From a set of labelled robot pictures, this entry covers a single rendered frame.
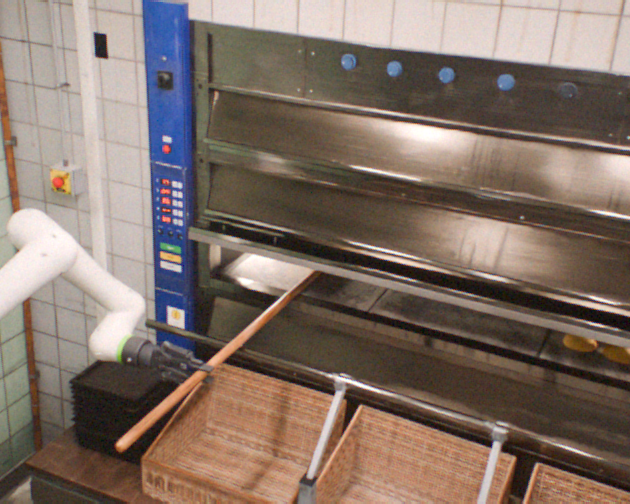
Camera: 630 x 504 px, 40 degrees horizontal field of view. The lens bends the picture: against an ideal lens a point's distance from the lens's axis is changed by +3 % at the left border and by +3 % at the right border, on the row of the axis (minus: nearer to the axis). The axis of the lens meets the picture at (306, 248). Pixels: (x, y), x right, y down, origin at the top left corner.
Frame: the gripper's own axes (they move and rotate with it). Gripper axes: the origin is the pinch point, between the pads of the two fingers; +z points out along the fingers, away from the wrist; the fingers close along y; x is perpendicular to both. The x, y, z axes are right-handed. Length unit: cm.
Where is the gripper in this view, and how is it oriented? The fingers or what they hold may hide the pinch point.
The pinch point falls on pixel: (202, 372)
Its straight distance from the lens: 256.9
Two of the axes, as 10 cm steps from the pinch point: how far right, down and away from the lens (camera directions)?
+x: -4.4, 3.5, -8.3
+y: -0.4, 9.1, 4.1
